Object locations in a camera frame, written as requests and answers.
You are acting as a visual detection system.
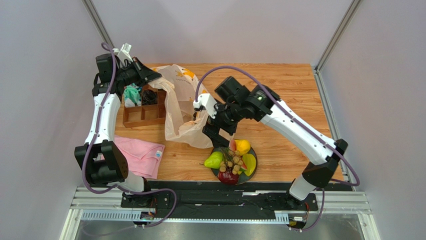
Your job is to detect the green fake pear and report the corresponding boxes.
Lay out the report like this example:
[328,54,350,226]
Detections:
[203,151,224,170]

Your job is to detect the teal rolled sock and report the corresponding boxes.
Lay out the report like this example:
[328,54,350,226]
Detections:
[123,83,142,108]

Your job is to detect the pink folded cloth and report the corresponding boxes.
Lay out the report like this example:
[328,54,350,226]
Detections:
[114,135,166,180]

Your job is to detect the red fake apple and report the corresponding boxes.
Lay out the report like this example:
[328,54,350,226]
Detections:
[217,170,240,186]

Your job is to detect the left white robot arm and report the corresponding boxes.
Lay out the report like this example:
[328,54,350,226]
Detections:
[74,53,162,194]

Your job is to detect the dark grey round plate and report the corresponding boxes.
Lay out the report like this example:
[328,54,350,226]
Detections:
[209,147,258,185]

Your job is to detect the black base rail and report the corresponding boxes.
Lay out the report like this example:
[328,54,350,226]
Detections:
[120,180,320,221]

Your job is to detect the banana print plastic bag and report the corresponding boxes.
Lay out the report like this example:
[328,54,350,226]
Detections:
[148,64,213,149]

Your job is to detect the black rolled sock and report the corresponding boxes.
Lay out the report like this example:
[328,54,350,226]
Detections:
[141,89,158,106]

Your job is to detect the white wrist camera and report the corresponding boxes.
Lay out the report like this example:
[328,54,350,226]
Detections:
[113,43,133,66]
[193,93,218,119]

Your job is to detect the fake longan bunch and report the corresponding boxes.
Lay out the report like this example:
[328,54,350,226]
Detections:
[219,147,247,175]

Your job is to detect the fake watermelon slice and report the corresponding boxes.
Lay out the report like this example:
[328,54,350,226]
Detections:
[228,139,247,172]

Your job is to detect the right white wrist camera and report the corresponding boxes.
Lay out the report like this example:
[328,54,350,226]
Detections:
[193,93,218,119]

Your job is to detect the wooden compartment tray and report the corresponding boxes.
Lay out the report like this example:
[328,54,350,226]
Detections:
[122,84,167,128]

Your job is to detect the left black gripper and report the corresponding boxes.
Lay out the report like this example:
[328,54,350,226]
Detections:
[115,57,162,88]

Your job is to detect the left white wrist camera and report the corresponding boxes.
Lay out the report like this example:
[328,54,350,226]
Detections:
[113,43,133,66]

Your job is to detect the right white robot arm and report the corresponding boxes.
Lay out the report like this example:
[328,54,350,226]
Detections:
[193,76,348,202]

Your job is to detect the yellow fake pear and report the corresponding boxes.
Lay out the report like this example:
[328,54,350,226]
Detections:
[234,139,252,156]

